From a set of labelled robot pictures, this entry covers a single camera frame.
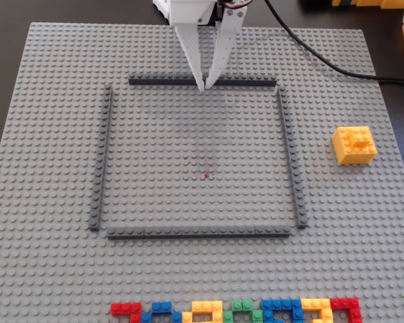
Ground black cable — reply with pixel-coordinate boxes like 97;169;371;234
263;0;404;89

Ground red brick letter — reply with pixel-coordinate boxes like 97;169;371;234
329;297;362;323
110;301;143;323

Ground dark grey brick wall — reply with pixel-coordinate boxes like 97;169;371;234
88;84;114;232
128;73;278;87
276;85;308;230
106;225;292;240

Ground grey studded baseplate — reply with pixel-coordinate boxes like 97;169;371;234
0;22;404;323

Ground green brick letter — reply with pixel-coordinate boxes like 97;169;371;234
222;299;265;323

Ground yellow flat plastic part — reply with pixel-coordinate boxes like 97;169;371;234
331;0;404;10

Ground blue brick letter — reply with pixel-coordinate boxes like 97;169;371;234
141;300;183;323
260;298;304;323

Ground yellow brick cube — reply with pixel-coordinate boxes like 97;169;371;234
331;125;378;166

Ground red black servo wires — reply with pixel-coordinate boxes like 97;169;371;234
222;0;253;11

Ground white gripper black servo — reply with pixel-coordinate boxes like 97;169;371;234
153;0;248;93

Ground yellow brick letter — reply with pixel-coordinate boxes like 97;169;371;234
181;300;224;323
300;297;335;323

